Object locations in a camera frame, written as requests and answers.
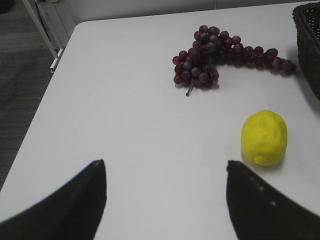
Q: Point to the black wicker basket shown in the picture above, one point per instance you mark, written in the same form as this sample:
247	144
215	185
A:
307	23

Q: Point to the yellow lemon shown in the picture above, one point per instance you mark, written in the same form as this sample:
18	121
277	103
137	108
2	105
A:
264	138

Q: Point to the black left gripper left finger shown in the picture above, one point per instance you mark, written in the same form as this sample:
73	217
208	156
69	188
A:
73	212

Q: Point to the red grape bunch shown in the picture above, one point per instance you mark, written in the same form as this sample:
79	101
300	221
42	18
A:
196	68

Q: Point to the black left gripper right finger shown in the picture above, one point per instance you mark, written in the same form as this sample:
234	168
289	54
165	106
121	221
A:
260	212

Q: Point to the white metal frame leg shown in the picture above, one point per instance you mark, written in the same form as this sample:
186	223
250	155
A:
46	30

